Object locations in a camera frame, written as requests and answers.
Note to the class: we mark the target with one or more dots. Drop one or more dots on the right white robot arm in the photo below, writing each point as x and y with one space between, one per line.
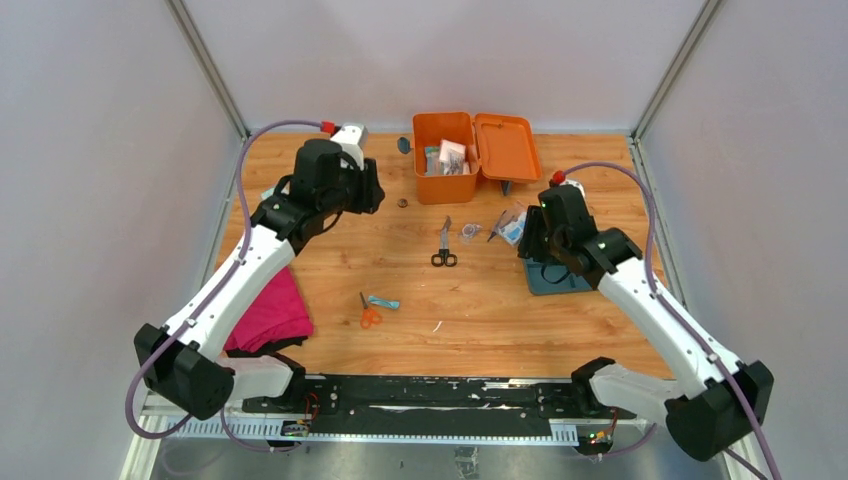
713 400

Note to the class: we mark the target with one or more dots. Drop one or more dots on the blue cotton swab bag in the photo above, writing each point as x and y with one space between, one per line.
433 164

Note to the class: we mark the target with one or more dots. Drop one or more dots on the clear bag blue items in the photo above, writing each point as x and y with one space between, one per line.
511 224

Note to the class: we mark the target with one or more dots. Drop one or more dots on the blue foil sachet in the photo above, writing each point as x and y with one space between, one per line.
383 303

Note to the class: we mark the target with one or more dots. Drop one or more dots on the bag of swabs and plasters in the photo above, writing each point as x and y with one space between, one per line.
451 161

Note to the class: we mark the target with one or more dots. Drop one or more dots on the pink folded cloth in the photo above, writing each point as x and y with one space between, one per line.
277 318

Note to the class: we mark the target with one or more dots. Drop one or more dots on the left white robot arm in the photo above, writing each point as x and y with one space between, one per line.
182 360

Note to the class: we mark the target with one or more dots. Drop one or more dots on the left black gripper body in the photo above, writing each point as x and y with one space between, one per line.
355 189

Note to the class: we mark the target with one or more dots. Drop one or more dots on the black bandage scissors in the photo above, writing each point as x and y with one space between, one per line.
444 257

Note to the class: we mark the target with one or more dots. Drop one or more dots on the white gauze pack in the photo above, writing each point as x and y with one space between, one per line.
452 151

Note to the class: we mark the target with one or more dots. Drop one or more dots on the teal plastic tray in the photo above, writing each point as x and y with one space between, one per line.
546 279

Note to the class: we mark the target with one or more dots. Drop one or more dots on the small clear bag left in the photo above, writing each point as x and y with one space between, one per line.
267 194

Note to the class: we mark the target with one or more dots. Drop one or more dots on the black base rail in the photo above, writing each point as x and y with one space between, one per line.
471 411

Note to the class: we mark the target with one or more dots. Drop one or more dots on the orange medicine box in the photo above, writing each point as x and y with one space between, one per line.
502 148

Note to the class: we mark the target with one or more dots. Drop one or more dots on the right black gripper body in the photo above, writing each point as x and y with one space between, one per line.
538 241

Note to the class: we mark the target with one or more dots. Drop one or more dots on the small orange scissors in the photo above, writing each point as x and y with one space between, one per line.
370 317

